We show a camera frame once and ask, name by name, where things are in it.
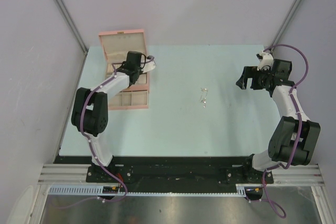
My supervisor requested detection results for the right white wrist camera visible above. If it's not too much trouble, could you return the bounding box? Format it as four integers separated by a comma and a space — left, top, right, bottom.
256, 51, 274, 71

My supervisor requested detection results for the purple cable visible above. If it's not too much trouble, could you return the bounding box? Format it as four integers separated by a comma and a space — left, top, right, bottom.
56, 55, 155, 209
262, 44, 308, 220

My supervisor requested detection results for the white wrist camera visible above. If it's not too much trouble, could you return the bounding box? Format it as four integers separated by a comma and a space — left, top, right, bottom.
142, 56, 156, 73
256, 51, 274, 71

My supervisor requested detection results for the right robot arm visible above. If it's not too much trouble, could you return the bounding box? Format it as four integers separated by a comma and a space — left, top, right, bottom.
236, 58, 321, 183

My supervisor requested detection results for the thin gold chain necklace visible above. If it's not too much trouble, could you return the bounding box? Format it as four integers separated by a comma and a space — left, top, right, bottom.
198, 86, 209, 103

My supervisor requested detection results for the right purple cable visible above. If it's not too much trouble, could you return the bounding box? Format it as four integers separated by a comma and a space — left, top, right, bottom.
262, 44, 308, 220

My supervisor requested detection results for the pink jewelry box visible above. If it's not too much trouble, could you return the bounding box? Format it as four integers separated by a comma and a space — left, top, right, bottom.
99, 29, 150, 94

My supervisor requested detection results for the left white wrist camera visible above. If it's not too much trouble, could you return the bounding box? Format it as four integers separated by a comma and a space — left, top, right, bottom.
142, 56, 156, 73

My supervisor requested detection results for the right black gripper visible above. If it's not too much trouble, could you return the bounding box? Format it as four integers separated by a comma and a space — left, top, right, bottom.
236, 66, 274, 90

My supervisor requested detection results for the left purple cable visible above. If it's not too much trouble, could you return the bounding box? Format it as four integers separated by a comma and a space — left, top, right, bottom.
56, 55, 155, 209

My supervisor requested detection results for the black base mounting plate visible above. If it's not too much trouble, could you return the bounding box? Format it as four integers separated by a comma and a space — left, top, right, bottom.
54, 156, 274, 194

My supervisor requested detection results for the pink jewelry box drawer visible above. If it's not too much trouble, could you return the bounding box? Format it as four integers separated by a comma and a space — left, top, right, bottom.
108, 90, 149, 110

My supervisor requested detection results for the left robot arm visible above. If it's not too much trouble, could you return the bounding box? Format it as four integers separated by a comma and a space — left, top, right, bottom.
71, 51, 156, 182

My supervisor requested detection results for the white slotted cable duct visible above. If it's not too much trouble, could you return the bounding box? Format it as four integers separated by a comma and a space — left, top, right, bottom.
48, 183, 263, 198

